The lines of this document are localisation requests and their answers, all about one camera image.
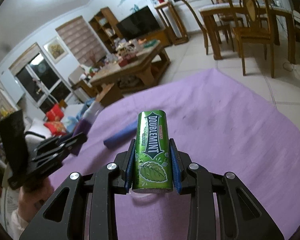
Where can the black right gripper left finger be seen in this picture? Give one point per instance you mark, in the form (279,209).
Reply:
(85,205)

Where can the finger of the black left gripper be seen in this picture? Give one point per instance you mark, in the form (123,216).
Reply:
(59,146)

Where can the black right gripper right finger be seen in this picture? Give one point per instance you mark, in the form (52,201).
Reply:
(221,207)

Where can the purple spray bottle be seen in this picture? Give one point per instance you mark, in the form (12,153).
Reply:
(84,125)

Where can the green doublemint gum can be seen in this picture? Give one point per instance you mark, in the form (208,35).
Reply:
(153,165)

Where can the person left hand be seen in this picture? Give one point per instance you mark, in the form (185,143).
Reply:
(28,202)

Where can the white sofa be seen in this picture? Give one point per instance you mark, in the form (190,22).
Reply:
(60,120)

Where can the red cushion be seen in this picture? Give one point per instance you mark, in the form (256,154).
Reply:
(56,127)

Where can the blue pen tube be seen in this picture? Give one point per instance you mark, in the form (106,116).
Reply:
(122,136)

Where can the wooden chair backrest near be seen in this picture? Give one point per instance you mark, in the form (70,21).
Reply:
(109,95)

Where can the purple table cloth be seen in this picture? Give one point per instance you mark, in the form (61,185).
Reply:
(223,126)

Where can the framed yellow flower picture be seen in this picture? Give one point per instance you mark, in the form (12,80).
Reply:
(55,49)

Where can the wooden coffee table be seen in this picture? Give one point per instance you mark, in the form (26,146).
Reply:
(148,68)

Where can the wooden bookshelf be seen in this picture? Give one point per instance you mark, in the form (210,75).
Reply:
(104,23)

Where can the black television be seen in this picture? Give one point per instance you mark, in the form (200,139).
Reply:
(138,24)

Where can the tall wooden plant stand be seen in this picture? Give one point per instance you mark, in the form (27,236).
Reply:
(172,22)

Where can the wooden dining chair front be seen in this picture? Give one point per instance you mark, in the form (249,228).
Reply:
(259,29)

